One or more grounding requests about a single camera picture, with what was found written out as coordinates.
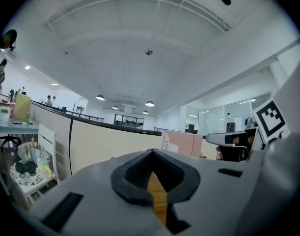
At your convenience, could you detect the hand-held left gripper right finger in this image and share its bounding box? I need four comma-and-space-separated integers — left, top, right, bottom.
152, 149, 249, 235

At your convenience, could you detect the black metal railing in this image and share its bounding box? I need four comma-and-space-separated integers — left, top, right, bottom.
65, 109, 105, 123

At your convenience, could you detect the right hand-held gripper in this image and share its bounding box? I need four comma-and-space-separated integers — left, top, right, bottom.
205, 98, 291, 162

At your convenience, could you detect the black cloth bundle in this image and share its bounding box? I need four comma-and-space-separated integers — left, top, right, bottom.
15, 160, 38, 175

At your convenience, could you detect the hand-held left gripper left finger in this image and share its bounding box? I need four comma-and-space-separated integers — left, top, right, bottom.
29, 149, 170, 236

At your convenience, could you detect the black and white patterned cushion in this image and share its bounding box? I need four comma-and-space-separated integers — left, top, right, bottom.
9, 162, 45, 186

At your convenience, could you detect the yellow handled drinking bottle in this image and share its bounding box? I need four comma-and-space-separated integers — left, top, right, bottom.
36, 157, 53, 179

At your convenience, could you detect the yellow document box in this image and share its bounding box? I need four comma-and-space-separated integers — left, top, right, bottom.
12, 92, 32, 121

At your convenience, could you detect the black office chair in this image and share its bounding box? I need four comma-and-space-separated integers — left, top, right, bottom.
0, 134, 21, 152

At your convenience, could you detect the white office desk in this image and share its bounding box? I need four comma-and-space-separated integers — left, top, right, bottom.
0, 104, 40, 135

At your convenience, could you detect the pink cardboard box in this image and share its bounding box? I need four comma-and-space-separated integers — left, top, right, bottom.
163, 130, 204, 157

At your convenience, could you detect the white wooden chair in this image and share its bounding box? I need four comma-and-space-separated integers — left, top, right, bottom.
24, 123, 60, 204

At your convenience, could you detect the person's right forearm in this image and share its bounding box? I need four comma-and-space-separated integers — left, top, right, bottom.
235, 129, 300, 236

